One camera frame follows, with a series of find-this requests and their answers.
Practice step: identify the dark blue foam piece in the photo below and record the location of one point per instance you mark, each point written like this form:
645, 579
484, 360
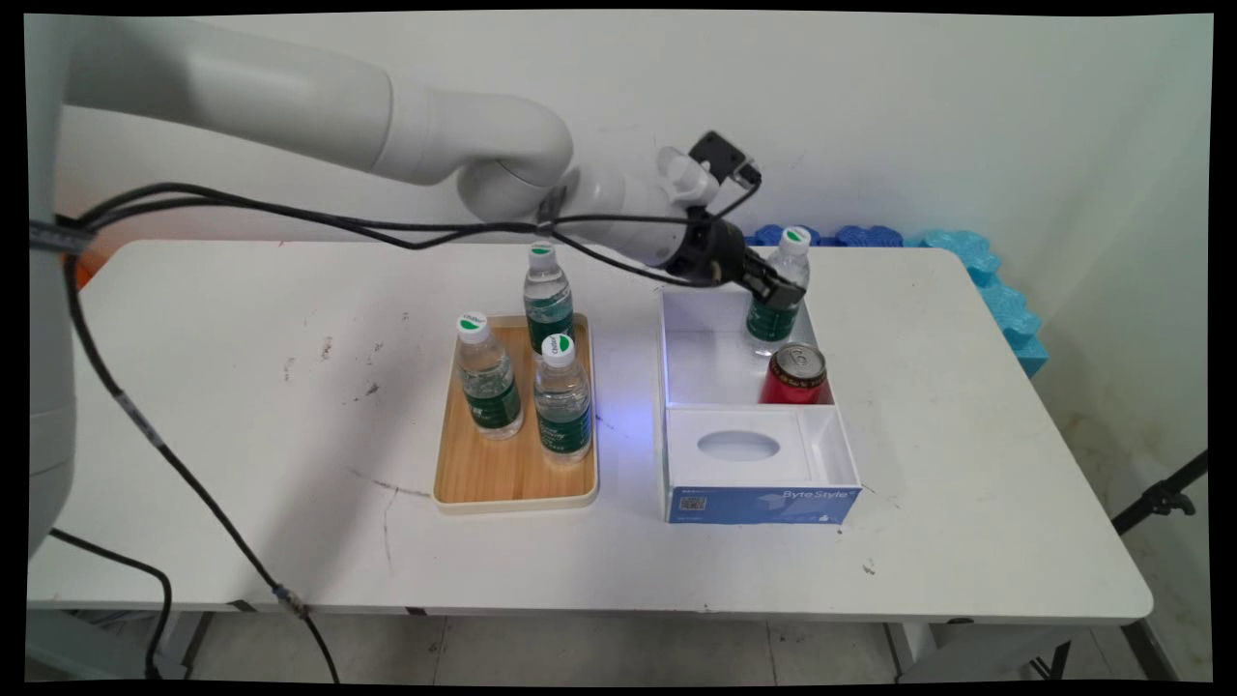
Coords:
768, 235
868, 236

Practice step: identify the green label water bottle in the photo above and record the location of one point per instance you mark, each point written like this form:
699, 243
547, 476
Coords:
773, 324
548, 300
490, 387
563, 411

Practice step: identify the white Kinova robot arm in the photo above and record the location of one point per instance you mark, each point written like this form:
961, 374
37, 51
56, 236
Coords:
290, 97

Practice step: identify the light blue foam mat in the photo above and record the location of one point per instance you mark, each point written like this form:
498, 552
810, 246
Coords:
1005, 309

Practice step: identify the black tripod leg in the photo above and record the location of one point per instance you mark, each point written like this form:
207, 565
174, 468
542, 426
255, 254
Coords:
1160, 498

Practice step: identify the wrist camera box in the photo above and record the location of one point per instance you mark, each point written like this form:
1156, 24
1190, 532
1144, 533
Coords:
720, 155

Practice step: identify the white box with blue front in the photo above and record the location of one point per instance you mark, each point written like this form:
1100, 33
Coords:
763, 503

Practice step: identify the wooden tray with cream rim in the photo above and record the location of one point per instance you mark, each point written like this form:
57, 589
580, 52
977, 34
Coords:
503, 474

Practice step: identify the red soda can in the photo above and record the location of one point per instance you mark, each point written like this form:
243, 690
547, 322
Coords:
794, 382

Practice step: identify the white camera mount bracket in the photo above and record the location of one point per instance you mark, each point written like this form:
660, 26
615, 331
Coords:
681, 174

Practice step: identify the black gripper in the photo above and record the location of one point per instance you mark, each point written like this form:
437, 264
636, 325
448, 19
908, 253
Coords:
713, 253

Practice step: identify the grey table leg frame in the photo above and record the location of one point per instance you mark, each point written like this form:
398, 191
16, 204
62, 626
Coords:
106, 646
966, 652

